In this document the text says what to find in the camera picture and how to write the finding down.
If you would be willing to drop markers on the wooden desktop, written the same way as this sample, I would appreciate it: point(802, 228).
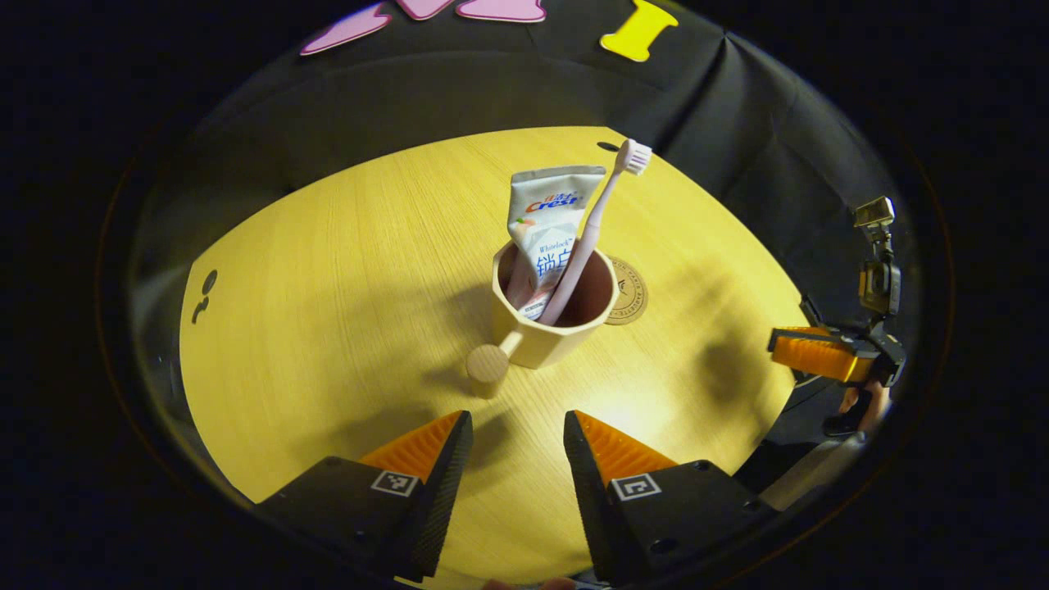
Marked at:
point(328, 344)

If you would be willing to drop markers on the pale pink toothbrush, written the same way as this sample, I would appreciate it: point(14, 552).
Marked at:
point(592, 225)

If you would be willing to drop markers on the white toothpaste tube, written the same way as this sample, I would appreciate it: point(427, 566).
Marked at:
point(541, 221)

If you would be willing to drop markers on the round brown coaster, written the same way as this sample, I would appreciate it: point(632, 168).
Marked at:
point(633, 295)

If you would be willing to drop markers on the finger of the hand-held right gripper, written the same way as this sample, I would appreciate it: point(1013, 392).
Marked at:
point(819, 354)

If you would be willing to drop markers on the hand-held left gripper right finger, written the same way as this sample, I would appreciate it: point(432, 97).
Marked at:
point(586, 492)

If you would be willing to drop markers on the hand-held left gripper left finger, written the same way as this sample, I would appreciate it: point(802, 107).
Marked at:
point(442, 492)

